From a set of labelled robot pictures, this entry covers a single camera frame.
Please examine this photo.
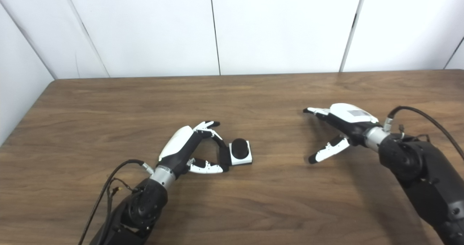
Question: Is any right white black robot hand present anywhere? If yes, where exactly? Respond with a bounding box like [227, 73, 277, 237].
[303, 103, 379, 164]

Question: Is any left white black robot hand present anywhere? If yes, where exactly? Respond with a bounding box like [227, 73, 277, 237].
[158, 121, 231, 178]

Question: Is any black peg with square base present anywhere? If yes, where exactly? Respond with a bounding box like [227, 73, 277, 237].
[219, 138, 249, 171]

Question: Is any white square piece with hole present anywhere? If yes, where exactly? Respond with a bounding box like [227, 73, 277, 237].
[228, 140, 253, 166]

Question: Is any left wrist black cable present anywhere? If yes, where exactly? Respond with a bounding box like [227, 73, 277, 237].
[78, 159, 154, 245]

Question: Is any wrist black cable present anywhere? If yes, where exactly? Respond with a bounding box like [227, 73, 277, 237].
[78, 159, 154, 245]
[384, 106, 464, 160]

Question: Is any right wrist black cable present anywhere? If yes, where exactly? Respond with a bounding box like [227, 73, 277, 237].
[384, 106, 464, 160]

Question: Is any right thin wire bundle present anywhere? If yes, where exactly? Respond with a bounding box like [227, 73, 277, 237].
[398, 124, 431, 143]

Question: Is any thin wire bundle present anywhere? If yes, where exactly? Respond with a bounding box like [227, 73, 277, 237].
[107, 177, 136, 205]
[398, 124, 431, 143]

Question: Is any left thin wire bundle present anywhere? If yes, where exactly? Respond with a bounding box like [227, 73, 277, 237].
[107, 177, 136, 205]

